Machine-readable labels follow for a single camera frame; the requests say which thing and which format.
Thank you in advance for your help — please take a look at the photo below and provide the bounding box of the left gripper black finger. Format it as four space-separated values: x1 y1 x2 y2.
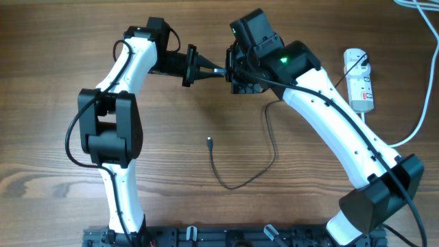
197 55 222 69
195 71 225 80

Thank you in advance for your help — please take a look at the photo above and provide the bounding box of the black usb charger cable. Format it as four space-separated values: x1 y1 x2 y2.
206 53 370 191

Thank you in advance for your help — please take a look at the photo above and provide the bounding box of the blue smartphone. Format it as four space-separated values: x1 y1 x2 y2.
213 68 226 74

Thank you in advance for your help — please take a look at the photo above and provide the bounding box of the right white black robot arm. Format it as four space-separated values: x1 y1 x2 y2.
226 9 424 246

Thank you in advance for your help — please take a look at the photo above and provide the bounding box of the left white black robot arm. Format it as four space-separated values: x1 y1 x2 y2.
64 17 226 246

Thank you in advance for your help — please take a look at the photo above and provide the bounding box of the white power strip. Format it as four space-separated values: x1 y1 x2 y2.
344 48 374 113

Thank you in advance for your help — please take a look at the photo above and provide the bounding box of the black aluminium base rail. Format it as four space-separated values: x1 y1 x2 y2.
82 224 388 247

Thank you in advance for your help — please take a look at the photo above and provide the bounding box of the white cables top right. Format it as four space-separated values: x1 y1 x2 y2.
393 0 439 12

